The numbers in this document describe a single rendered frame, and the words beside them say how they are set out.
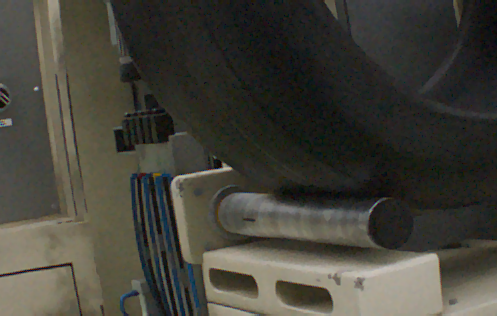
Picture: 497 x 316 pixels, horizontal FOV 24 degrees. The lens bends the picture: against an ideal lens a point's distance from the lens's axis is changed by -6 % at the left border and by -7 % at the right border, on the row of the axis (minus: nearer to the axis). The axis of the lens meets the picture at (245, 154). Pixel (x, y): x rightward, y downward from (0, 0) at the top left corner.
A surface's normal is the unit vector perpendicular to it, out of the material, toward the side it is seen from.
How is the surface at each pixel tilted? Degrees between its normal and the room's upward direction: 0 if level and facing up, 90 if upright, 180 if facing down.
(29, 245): 90
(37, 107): 90
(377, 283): 90
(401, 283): 90
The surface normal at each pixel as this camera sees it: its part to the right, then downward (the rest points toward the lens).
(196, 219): 0.40, -0.01
